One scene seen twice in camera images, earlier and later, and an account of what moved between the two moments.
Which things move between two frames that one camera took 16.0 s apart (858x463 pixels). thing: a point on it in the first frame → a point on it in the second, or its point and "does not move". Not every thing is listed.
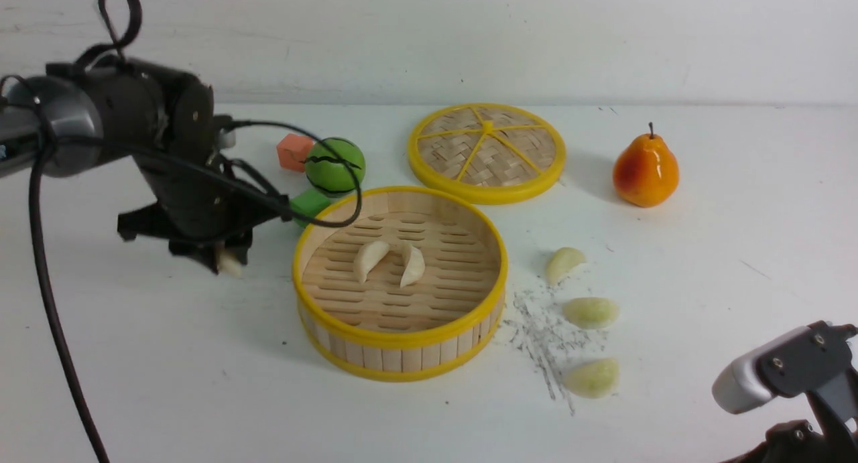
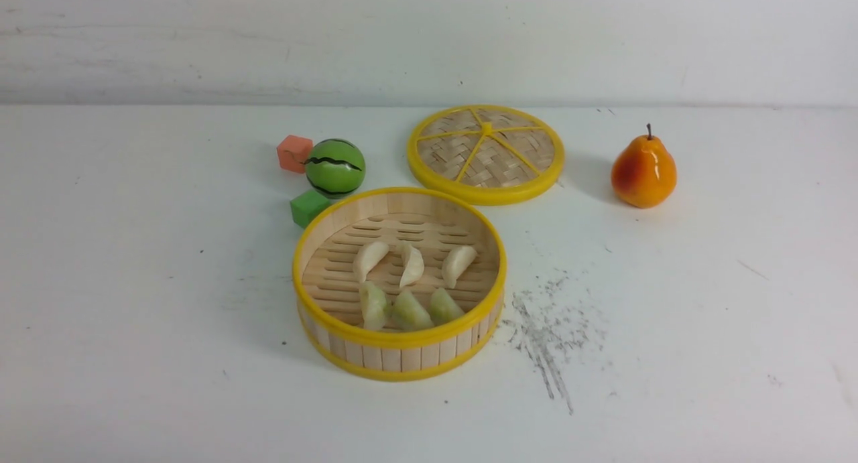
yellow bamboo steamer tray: (415, 289) does not move
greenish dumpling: (590, 313) → (407, 315)
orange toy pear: (645, 172) does not move
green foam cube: (309, 204) does not move
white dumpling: (414, 268) does not move
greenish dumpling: (560, 262) → (373, 305)
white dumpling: (366, 256) does not move
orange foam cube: (292, 149) does not move
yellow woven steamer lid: (486, 153) does not move
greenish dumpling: (593, 380) → (443, 309)
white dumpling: (228, 265) → (457, 260)
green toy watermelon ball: (326, 172) does not move
